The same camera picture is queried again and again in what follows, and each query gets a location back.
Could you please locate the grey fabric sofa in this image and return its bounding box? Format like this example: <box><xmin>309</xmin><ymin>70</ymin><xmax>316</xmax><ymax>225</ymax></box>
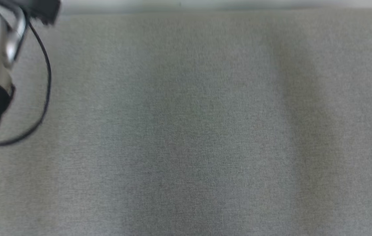
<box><xmin>0</xmin><ymin>8</ymin><xmax>372</xmax><ymax>236</ymax></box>

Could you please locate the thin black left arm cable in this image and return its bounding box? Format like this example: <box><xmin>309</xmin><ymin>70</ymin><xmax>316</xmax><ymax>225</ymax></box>
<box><xmin>0</xmin><ymin>21</ymin><xmax>53</xmax><ymax>147</ymax></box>

